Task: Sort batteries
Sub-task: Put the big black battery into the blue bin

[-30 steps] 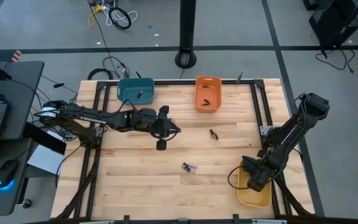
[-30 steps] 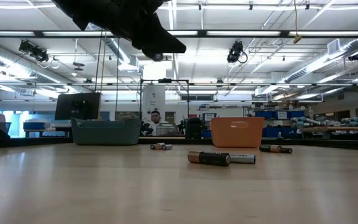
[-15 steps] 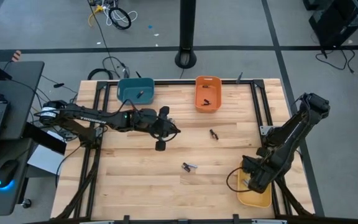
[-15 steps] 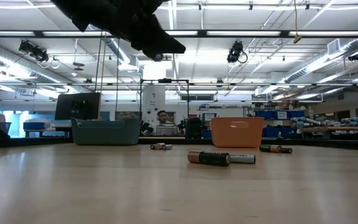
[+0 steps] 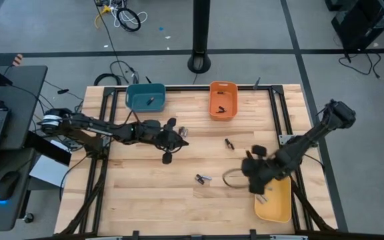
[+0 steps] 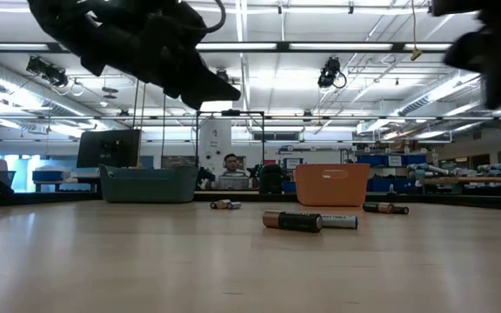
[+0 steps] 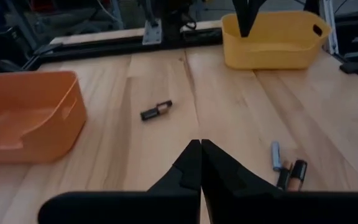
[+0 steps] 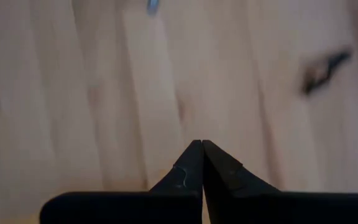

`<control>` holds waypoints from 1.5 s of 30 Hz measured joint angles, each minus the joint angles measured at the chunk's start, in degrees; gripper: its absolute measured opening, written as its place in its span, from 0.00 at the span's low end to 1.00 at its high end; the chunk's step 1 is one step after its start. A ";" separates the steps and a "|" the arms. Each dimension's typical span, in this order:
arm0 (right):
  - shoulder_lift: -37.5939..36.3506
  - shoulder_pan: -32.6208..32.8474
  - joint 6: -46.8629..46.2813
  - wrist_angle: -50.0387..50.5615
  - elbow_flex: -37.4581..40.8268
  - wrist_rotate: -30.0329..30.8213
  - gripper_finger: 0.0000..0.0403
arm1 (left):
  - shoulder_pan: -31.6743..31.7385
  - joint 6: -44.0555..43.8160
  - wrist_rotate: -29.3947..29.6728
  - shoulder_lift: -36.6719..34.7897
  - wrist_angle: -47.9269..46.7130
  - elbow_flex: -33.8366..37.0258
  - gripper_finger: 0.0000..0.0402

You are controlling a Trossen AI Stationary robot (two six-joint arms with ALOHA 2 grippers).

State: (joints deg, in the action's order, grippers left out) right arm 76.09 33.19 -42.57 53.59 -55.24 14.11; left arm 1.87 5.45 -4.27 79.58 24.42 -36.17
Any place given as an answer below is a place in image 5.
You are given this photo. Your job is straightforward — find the silver metal bracket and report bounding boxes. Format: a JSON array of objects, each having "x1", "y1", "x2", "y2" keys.
[{"x1": 278, "y1": 134, "x2": 297, "y2": 146}]

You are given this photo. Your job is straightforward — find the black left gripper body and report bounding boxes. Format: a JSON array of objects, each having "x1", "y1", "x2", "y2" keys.
[{"x1": 145, "y1": 117, "x2": 177, "y2": 165}]

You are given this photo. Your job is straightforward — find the black coiled cable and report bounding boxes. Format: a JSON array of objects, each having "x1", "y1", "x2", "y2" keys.
[{"x1": 115, "y1": 7, "x2": 142, "y2": 33}]

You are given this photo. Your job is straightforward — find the white floor cable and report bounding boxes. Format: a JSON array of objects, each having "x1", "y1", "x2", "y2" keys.
[{"x1": 110, "y1": 1, "x2": 149, "y2": 29}]

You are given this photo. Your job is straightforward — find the black desk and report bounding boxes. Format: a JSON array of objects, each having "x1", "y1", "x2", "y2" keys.
[{"x1": 0, "y1": 65, "x2": 49, "y2": 151}]

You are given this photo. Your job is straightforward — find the long black floor cable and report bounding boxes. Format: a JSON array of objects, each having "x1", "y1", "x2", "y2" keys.
[{"x1": 93, "y1": 0, "x2": 129, "y2": 85}]

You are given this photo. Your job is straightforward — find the thick black cable arch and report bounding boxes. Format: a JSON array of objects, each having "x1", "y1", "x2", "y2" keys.
[{"x1": 93, "y1": 73, "x2": 123, "y2": 87}]

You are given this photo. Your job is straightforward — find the yellow floor cable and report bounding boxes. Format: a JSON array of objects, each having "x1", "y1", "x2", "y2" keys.
[{"x1": 93, "y1": 4, "x2": 112, "y2": 30}]

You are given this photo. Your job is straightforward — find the teal plastic bin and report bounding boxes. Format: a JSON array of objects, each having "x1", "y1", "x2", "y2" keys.
[{"x1": 125, "y1": 83, "x2": 167, "y2": 113}]

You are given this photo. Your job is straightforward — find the white box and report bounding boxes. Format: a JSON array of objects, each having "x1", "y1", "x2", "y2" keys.
[{"x1": 28, "y1": 154, "x2": 71, "y2": 189}]

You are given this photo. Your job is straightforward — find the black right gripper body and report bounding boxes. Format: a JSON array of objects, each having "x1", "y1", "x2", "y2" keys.
[{"x1": 241, "y1": 144, "x2": 281, "y2": 196}]

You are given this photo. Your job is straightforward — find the black power cable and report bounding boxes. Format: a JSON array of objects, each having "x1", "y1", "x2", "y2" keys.
[{"x1": 337, "y1": 49, "x2": 382, "y2": 80}]

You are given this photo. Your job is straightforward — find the black pole with base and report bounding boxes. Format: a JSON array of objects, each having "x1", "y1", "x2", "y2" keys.
[{"x1": 187, "y1": 0, "x2": 212, "y2": 75}]

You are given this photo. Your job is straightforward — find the black computer mouse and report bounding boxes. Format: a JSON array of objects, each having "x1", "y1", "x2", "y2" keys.
[{"x1": 0, "y1": 170, "x2": 22, "y2": 203}]

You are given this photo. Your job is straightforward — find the orange plastic bin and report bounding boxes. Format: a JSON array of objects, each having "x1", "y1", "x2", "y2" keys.
[{"x1": 208, "y1": 81, "x2": 239, "y2": 122}]

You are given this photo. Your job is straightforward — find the black aluminium rig frame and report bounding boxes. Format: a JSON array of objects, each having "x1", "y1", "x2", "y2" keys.
[{"x1": 57, "y1": 84, "x2": 338, "y2": 240}]

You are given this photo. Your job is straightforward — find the black looped floor cable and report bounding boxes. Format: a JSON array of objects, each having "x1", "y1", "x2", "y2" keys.
[{"x1": 109, "y1": 59, "x2": 140, "y2": 85}]

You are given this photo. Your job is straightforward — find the black panel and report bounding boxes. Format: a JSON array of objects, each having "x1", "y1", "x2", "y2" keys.
[{"x1": 24, "y1": 131, "x2": 73, "y2": 167}]

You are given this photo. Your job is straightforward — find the black cabinet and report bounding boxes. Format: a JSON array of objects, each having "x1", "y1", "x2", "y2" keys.
[{"x1": 331, "y1": 0, "x2": 384, "y2": 51}]

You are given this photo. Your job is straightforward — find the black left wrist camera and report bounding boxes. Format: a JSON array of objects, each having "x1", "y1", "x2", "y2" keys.
[{"x1": 144, "y1": 119, "x2": 162, "y2": 133}]

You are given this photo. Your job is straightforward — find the yellow plastic bin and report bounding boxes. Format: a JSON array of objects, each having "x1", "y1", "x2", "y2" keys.
[{"x1": 253, "y1": 176, "x2": 293, "y2": 224}]

